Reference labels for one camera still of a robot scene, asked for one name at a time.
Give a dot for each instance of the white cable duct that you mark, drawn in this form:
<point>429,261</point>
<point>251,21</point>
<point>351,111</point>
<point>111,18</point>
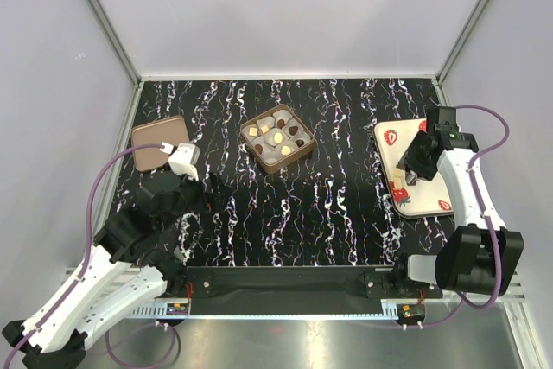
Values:
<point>161,311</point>

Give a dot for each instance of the silver metal tongs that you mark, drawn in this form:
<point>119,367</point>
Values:
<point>411,177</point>

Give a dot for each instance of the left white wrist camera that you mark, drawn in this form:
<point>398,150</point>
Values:
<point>182,159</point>

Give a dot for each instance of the strawberry pattern tray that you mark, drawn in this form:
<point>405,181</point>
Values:
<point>425,198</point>

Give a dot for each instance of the white paper cup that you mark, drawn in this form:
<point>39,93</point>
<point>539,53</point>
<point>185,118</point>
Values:
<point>272,157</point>

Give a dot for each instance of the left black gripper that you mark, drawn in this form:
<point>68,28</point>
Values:
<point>216,200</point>

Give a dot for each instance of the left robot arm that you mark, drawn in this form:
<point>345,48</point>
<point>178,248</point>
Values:
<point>131,260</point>

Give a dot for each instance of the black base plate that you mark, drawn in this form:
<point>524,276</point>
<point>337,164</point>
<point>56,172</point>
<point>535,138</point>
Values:
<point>308,291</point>

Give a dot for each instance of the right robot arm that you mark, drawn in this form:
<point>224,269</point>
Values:
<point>481,255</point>

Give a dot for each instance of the brown tin box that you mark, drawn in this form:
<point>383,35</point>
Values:
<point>261,134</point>

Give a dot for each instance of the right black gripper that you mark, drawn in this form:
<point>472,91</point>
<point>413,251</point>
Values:
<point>409,160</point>

